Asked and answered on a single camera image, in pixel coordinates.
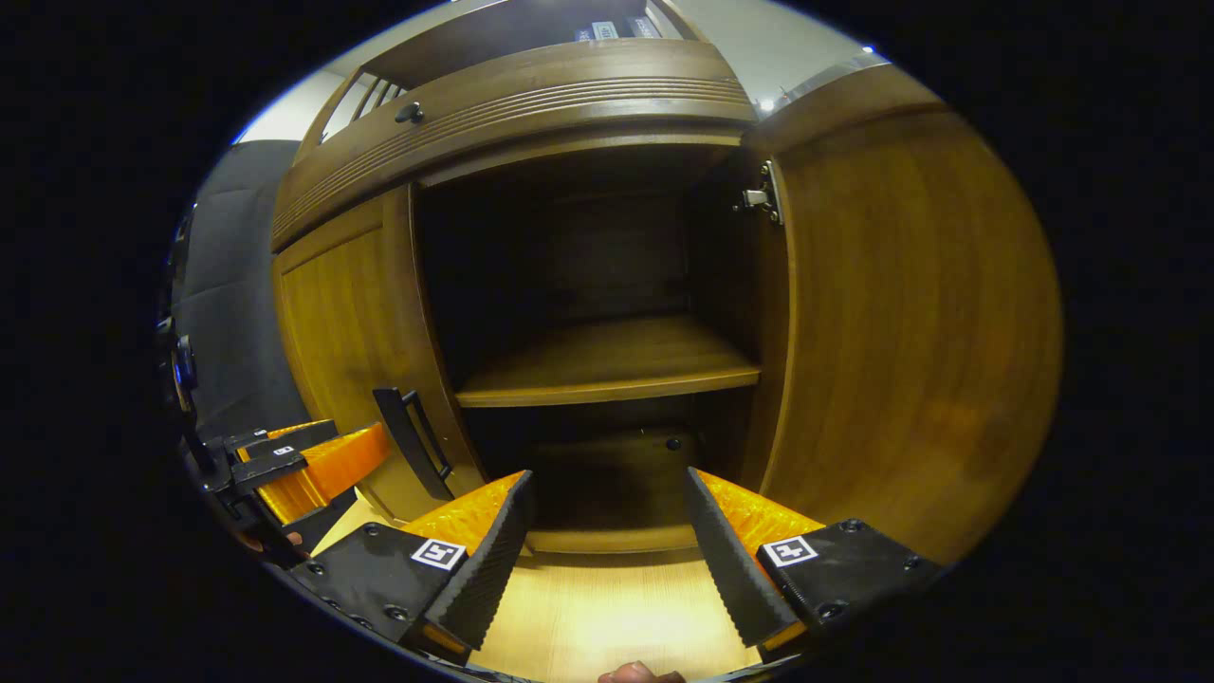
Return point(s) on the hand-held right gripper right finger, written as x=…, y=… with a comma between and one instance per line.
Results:
x=735, y=569

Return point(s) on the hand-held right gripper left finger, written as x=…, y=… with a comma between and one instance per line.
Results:
x=493, y=560

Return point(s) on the grey hardcover book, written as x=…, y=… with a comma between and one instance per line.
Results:
x=604, y=30

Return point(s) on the wooden cabinet drawer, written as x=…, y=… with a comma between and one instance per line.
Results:
x=531, y=104

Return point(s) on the wooden cabinet door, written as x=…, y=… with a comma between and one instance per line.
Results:
x=910, y=332
x=341, y=323

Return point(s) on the wooden inner shelf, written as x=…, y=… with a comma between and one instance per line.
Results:
x=607, y=365

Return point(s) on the wooden double-door shoe cabinet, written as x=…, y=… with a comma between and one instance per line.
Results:
x=588, y=247

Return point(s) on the black drawer knob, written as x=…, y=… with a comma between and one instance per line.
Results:
x=410, y=113

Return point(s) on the metal door hinge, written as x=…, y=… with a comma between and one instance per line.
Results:
x=763, y=194

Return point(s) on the black backdrop cloth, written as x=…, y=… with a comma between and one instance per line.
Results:
x=237, y=285

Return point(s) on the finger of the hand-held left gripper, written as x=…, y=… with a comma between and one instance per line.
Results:
x=332, y=470
x=285, y=438

